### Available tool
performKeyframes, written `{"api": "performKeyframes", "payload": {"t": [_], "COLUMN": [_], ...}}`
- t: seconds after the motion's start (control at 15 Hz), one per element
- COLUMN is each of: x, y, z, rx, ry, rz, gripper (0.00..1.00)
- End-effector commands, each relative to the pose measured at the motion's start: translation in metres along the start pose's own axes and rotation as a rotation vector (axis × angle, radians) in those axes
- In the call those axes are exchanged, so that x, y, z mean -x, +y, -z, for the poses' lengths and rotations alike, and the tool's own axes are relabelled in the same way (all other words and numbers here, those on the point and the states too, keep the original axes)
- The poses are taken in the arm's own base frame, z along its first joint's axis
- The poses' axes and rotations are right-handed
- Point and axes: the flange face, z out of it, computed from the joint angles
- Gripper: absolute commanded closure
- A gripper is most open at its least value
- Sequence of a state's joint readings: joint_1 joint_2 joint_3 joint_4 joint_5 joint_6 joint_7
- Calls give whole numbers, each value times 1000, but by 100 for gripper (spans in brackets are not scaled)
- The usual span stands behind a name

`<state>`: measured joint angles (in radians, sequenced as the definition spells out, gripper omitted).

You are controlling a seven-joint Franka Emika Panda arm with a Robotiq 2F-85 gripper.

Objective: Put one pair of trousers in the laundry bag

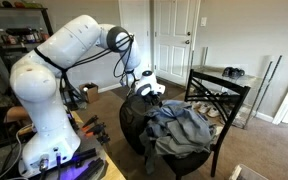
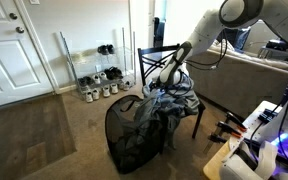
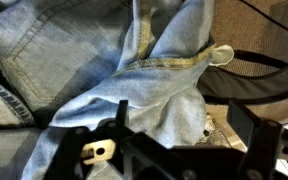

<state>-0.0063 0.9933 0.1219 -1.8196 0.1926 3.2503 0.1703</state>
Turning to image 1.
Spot plain white closet door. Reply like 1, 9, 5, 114
118, 0, 152, 83

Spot wire shoe rack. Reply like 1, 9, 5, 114
188, 46, 283, 129

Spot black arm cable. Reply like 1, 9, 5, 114
33, 33, 137, 88

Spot black shoe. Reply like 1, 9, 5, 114
222, 66, 235, 78
231, 68, 246, 80

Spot black metal bar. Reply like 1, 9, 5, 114
73, 158, 105, 180
63, 148, 98, 168

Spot dark bottle white label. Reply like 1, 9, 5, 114
24, 27, 37, 44

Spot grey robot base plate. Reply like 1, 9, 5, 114
17, 133, 108, 180

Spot white sneaker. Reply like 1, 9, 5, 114
189, 99, 202, 110
206, 106, 222, 119
197, 102, 212, 115

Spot brown wooden seat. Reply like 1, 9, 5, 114
4, 105, 30, 124

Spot black mesh laundry bag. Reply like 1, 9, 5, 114
118, 94, 162, 156

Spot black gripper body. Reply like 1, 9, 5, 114
145, 93, 163, 106

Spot clear plastic storage box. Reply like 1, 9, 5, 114
228, 163, 270, 180

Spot white panelled entry door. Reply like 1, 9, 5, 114
153, 0, 202, 87

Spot black stand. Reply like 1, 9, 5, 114
59, 71, 82, 111

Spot white cable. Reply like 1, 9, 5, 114
0, 123, 33, 180

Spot light blue jeans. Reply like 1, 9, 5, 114
147, 99, 200, 123

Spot black shelving unit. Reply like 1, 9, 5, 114
0, 4, 57, 111

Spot cardboard box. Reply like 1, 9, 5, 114
78, 82, 100, 104

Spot grey blue denim trousers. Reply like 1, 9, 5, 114
138, 111, 218, 174

